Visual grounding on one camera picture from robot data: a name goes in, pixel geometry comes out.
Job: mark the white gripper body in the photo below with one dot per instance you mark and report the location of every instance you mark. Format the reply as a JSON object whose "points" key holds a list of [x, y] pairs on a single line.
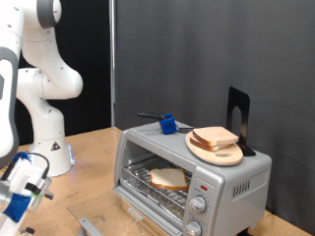
{"points": [[23, 173]]}

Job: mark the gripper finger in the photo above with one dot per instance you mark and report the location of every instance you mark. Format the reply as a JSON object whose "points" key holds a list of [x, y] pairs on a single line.
{"points": [[29, 230], [49, 196]]}

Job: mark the white bread slice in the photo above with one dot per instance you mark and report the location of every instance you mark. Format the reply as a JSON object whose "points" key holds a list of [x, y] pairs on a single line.
{"points": [[169, 178], [215, 135], [201, 146]]}

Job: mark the black spatula with blue block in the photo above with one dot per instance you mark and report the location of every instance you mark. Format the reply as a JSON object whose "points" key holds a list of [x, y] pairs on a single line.
{"points": [[168, 124]]}

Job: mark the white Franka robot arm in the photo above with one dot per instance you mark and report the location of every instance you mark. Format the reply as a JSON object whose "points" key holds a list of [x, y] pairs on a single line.
{"points": [[46, 98]]}

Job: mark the wooden block under oven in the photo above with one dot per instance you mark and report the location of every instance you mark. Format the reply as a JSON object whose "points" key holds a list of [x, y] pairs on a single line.
{"points": [[144, 229]]}

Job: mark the silver oven knob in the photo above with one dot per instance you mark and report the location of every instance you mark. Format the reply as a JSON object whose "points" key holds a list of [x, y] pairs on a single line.
{"points": [[198, 204], [193, 228]]}

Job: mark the silver toaster oven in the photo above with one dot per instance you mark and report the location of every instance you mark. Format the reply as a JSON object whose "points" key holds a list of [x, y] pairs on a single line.
{"points": [[229, 196]]}

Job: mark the vertical metal pole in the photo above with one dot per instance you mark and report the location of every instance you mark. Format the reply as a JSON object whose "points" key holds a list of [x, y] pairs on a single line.
{"points": [[112, 49]]}

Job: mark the round wooden cutting board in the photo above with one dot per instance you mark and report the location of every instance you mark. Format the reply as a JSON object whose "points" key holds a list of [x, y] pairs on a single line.
{"points": [[223, 157]]}

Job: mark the black metal bookend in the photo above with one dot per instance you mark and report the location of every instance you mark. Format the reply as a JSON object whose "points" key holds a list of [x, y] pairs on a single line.
{"points": [[244, 101]]}

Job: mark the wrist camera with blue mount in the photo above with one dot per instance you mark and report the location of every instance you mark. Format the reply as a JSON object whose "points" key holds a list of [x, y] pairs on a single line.
{"points": [[16, 206]]}

